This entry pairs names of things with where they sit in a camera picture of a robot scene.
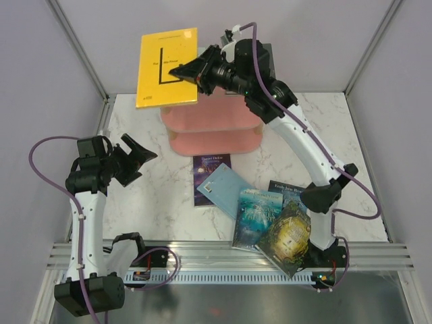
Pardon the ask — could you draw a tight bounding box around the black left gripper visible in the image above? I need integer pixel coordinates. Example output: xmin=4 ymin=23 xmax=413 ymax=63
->
xmin=101 ymin=134 xmax=157 ymax=187

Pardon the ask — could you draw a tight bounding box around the light blue book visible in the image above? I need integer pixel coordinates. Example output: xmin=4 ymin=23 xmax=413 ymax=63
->
xmin=197 ymin=163 xmax=254 ymax=220

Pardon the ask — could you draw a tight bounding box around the green gold fantasy book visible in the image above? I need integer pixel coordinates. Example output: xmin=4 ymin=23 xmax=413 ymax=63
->
xmin=255 ymin=200 xmax=311 ymax=278

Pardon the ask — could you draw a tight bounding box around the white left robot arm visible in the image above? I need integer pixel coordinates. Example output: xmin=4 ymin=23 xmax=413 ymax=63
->
xmin=54 ymin=134 xmax=157 ymax=317

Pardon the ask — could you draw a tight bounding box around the blue 20000 Leagues book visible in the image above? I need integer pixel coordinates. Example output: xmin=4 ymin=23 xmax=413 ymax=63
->
xmin=232 ymin=188 xmax=283 ymax=252

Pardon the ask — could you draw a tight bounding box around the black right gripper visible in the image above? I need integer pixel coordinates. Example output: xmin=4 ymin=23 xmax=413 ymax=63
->
xmin=169 ymin=44 xmax=251 ymax=96

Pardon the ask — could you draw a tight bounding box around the purple Robinson Crusoe book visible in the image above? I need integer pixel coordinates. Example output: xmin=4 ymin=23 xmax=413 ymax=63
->
xmin=192 ymin=153 xmax=234 ymax=207

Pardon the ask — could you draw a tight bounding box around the aluminium frame rail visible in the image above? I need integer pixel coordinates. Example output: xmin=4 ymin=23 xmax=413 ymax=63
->
xmin=47 ymin=241 xmax=416 ymax=271

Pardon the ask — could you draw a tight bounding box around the yellow Little Prince book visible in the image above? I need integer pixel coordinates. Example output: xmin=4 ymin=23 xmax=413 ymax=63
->
xmin=136 ymin=28 xmax=198 ymax=109

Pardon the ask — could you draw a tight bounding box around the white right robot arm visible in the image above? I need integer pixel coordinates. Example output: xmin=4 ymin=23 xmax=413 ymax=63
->
xmin=169 ymin=39 xmax=358 ymax=266

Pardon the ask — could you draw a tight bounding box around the white slotted cable duct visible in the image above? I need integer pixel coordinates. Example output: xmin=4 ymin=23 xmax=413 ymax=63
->
xmin=124 ymin=269 xmax=315 ymax=286

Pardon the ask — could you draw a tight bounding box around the dark Emily Bronte book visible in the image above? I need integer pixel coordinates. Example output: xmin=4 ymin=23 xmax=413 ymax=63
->
xmin=268 ymin=180 xmax=307 ymax=213

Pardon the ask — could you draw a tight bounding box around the pink three-tier shelf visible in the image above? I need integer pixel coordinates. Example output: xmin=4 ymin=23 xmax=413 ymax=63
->
xmin=160 ymin=88 xmax=263 ymax=156

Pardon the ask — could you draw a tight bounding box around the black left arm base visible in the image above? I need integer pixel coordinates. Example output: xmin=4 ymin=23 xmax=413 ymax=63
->
xmin=124 ymin=246 xmax=185 ymax=293

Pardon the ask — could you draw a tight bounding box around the dark Moon and Sixpence book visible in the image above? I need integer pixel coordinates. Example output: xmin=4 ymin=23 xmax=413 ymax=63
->
xmin=263 ymin=43 xmax=276 ymax=78

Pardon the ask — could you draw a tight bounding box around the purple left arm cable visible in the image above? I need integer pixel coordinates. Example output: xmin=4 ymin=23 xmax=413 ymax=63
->
xmin=28 ymin=135 xmax=180 ymax=324

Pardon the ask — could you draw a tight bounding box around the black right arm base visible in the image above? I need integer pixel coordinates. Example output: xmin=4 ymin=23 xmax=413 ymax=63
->
xmin=301 ymin=241 xmax=350 ymax=293

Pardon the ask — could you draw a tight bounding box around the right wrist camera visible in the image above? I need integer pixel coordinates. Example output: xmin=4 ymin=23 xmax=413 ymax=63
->
xmin=221 ymin=28 xmax=239 ymax=47

